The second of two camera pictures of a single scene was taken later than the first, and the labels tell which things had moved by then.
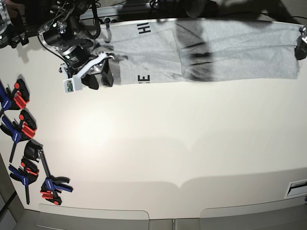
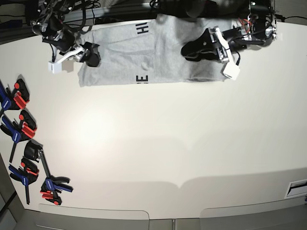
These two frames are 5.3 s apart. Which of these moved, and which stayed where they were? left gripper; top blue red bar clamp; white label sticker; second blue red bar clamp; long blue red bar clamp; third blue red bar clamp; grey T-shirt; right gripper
Moved: grey T-shirt; right gripper; left gripper
Stayed: second blue red bar clamp; white label sticker; top blue red bar clamp; third blue red bar clamp; long blue red bar clamp
